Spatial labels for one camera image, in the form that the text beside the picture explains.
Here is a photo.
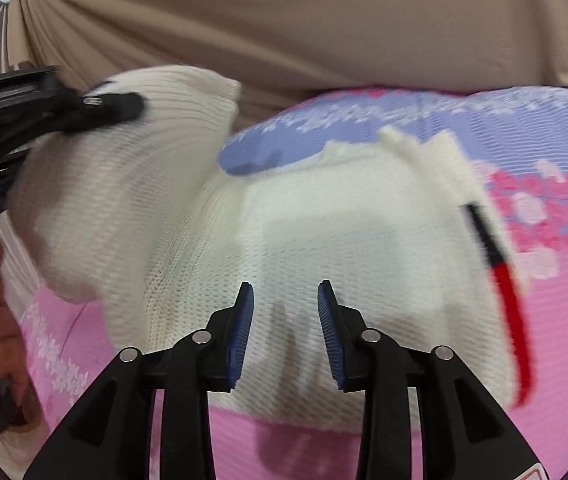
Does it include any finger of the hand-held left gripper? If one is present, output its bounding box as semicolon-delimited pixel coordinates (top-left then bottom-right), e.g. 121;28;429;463
56;91;146;135

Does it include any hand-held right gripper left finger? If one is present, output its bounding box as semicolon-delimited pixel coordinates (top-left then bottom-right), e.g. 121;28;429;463
23;282;255;480

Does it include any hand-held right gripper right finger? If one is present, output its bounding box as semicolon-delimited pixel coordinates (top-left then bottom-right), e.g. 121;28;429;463
316;280;545;480

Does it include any white red navy knit sweater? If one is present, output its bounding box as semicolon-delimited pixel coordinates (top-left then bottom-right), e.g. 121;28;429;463
6;64;541;435

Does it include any beige draped curtain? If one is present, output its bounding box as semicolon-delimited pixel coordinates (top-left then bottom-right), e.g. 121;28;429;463
3;0;568;128

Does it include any pink floral bed sheet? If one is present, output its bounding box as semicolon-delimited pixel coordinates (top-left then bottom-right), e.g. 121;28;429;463
0;84;568;480

